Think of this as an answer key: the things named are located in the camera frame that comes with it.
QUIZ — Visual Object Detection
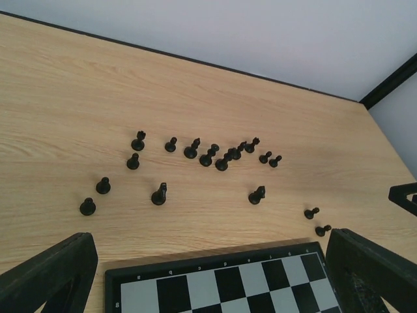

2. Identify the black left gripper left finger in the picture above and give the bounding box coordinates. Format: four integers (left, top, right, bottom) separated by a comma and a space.
1, 233, 98, 312

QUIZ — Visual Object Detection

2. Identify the black queen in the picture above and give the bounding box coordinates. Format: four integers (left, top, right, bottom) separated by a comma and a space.
199, 143, 220, 167

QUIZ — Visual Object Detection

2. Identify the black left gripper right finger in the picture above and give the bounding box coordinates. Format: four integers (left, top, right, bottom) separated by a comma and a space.
326, 228, 416, 312

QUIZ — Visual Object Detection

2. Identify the black pawn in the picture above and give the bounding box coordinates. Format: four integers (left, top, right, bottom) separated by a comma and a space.
79, 198, 96, 216
126, 153, 140, 170
164, 137, 177, 153
96, 177, 111, 194
259, 151, 272, 164
268, 155, 282, 168
315, 225, 332, 237
304, 207, 320, 220

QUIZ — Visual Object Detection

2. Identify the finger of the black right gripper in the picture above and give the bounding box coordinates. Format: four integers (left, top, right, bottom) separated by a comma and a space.
388, 183, 416, 215

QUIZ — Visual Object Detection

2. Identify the black bishop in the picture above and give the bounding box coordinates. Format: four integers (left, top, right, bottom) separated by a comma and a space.
184, 138, 201, 159
232, 142, 247, 160

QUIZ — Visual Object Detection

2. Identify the black and white chessboard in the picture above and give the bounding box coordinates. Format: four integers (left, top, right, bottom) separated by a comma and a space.
104, 242, 342, 312

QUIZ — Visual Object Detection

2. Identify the black king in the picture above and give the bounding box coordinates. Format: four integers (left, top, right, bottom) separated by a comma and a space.
215, 148, 234, 171

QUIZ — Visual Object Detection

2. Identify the black knight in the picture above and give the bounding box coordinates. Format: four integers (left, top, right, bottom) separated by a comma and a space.
248, 186, 266, 205
151, 183, 167, 205

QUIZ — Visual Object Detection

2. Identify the black rook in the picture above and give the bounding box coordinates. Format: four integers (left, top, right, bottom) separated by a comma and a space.
244, 137, 260, 153
131, 130, 146, 151

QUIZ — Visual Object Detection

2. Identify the black enclosure frame post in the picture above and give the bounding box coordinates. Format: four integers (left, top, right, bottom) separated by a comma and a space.
360, 54, 417, 110

